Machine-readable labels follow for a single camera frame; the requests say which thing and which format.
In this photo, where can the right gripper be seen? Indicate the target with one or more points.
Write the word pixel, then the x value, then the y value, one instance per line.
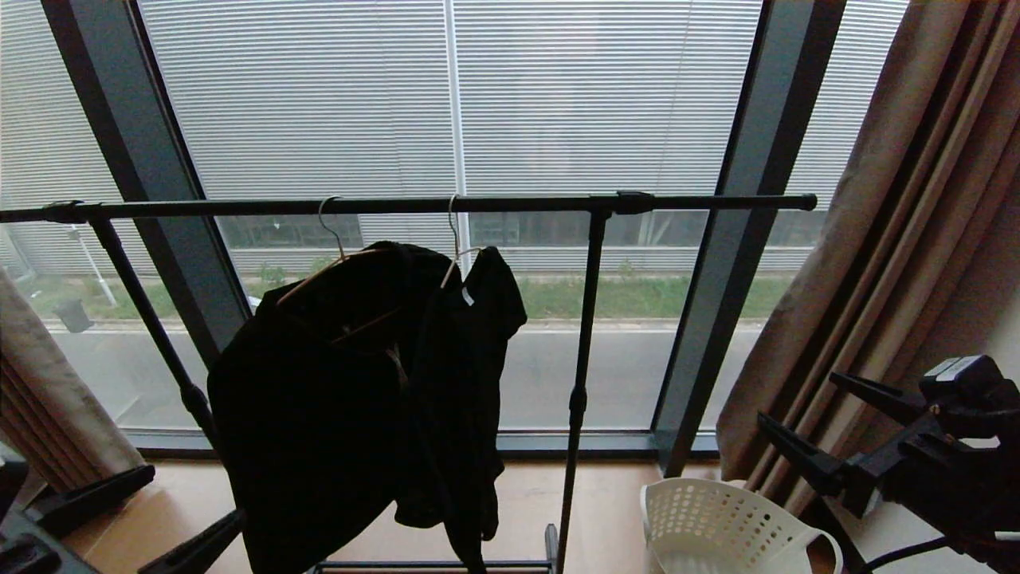
pixel 908 462

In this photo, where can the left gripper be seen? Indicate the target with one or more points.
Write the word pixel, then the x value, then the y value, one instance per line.
pixel 40 550

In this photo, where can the black shorts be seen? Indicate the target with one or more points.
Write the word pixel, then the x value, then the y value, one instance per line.
pixel 303 414

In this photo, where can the pink clothes hanger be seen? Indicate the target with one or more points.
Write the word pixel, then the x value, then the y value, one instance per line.
pixel 454 231
pixel 333 231

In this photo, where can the black garment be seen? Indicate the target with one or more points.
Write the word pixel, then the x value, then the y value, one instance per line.
pixel 470 359

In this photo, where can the white laundry basket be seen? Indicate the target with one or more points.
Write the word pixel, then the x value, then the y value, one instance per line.
pixel 701 518

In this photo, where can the black clothes rack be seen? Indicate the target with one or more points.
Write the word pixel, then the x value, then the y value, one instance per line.
pixel 558 202

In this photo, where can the beige curtain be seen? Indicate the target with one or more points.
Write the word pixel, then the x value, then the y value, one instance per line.
pixel 900 199
pixel 48 399

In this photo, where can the window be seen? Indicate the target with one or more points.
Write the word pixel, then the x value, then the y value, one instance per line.
pixel 757 159

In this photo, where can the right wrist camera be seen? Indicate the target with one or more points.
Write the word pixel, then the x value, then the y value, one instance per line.
pixel 972 391

